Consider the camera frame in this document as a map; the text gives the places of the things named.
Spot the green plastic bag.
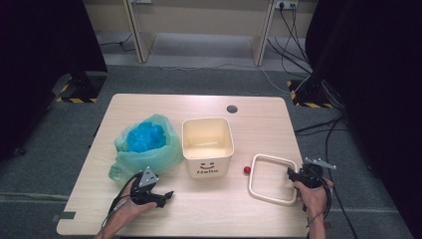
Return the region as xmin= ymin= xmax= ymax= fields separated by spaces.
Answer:
xmin=108 ymin=114 xmax=184 ymax=183

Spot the white bin rim ring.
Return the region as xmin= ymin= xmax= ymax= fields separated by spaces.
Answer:
xmin=243 ymin=153 xmax=299 ymax=207

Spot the black curtain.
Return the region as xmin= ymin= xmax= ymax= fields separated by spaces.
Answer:
xmin=305 ymin=0 xmax=422 ymax=239
xmin=0 ymin=0 xmax=108 ymax=161

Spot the thin black floor cable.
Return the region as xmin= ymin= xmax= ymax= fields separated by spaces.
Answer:
xmin=99 ymin=33 xmax=136 ymax=54

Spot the white wall socket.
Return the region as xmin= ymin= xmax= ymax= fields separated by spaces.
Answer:
xmin=274 ymin=0 xmax=300 ymax=10

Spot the black stand base striped tape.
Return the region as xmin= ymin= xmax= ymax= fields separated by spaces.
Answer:
xmin=287 ymin=78 xmax=334 ymax=110
xmin=52 ymin=71 xmax=107 ymax=104

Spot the hand-held gripper cable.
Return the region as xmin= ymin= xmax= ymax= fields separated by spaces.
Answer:
xmin=101 ymin=170 xmax=147 ymax=230
xmin=305 ymin=165 xmax=334 ymax=229

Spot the beige desk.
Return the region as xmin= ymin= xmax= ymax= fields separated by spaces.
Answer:
xmin=83 ymin=0 xmax=319 ymax=67

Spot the black cable bundle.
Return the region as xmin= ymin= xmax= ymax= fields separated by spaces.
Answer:
xmin=267 ymin=3 xmax=315 ymax=76

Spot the cream plastic bin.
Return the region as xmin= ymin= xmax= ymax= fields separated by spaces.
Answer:
xmin=181 ymin=117 xmax=235 ymax=180

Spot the right hand-held gripper cable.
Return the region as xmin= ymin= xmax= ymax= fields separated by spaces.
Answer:
xmin=305 ymin=165 xmax=334 ymax=229

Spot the blue crumpled plastic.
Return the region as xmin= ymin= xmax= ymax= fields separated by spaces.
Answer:
xmin=126 ymin=120 xmax=167 ymax=153

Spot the person's right hand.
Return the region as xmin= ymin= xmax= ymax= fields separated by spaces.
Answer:
xmin=293 ymin=178 xmax=334 ymax=217

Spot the left hand-held gripper cable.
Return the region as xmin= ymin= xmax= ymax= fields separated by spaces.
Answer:
xmin=101 ymin=170 xmax=147 ymax=230

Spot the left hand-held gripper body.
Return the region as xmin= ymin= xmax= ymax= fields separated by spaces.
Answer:
xmin=129 ymin=166 xmax=160 ymax=205

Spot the long black floor cable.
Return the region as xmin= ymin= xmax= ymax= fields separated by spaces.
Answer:
xmin=294 ymin=113 xmax=360 ymax=239

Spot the person's left hand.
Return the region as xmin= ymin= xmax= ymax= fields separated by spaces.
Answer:
xmin=113 ymin=178 xmax=157 ymax=223

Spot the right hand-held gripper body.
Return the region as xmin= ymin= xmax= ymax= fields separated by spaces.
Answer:
xmin=298 ymin=157 xmax=337 ymax=189

